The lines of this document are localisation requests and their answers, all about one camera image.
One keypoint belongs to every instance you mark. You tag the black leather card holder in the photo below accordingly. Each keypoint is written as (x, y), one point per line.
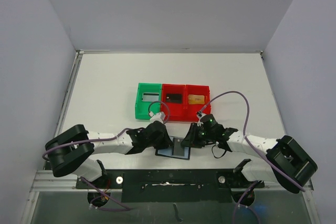
(168, 152)

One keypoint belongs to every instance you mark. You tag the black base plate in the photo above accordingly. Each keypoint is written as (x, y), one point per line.
(174, 185)

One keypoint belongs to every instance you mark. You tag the red plastic bin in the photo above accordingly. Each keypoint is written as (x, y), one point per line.
(191, 110)
(176, 111)

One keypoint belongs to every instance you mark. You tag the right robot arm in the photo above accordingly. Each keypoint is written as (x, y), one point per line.
(286, 162)

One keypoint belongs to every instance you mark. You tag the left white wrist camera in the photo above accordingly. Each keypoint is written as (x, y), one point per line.
(160, 117)

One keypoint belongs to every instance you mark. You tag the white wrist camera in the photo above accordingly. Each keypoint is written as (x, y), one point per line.
(160, 117)
(200, 115)

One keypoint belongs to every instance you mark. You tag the gold credit card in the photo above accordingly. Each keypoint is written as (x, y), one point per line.
(196, 99)

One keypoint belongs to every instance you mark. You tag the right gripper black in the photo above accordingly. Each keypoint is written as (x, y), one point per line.
(193, 135)

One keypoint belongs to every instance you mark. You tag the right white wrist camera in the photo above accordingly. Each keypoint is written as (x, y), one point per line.
(200, 115)

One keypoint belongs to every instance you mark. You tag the dark credit card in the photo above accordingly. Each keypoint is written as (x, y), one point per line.
(150, 97)

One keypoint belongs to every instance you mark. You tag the black credit card in bin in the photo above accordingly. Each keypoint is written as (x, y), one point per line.
(174, 98)

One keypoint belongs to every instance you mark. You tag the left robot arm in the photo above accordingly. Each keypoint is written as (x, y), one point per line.
(69, 152)

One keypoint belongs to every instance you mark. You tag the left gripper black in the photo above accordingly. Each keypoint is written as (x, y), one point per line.
(166, 141)

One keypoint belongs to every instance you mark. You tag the green plastic bin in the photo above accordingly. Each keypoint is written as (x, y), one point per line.
(141, 108)

